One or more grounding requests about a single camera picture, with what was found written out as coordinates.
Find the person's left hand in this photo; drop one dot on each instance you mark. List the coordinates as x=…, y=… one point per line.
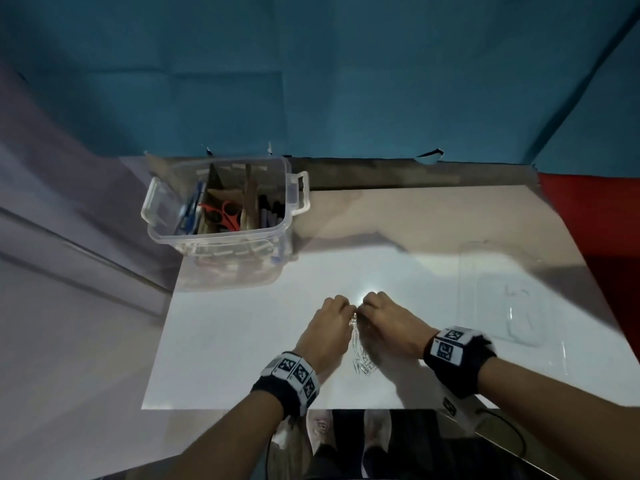
x=325, y=334

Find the person's right hand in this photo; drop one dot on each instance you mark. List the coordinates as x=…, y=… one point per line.
x=395, y=322

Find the pile of silver paper clips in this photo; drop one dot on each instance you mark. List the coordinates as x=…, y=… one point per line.
x=362, y=354

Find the clear plastic lid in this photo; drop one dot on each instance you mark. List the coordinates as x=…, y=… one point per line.
x=510, y=294

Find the black marker pen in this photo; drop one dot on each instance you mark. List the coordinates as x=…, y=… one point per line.
x=273, y=212
x=281, y=209

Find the black capped marker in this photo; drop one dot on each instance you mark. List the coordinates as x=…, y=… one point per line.
x=263, y=212

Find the pile of blue white pens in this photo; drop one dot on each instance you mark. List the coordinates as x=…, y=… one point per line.
x=189, y=212

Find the clear plastic storage box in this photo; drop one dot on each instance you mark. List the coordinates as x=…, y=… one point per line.
x=165, y=214

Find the person's left forearm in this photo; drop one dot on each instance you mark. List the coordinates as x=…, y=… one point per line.
x=215, y=439

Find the person's right forearm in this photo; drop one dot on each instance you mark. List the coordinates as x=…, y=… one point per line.
x=570, y=414

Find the white shoe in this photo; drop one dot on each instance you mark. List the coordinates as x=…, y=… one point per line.
x=376, y=432
x=320, y=429

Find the brown cardboard divider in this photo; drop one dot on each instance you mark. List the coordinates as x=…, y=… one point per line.
x=250, y=194

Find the red object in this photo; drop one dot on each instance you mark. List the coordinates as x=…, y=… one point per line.
x=600, y=229

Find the blue backdrop cloth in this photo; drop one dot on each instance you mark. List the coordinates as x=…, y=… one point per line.
x=300, y=59

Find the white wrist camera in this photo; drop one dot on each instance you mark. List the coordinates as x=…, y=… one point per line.
x=460, y=409

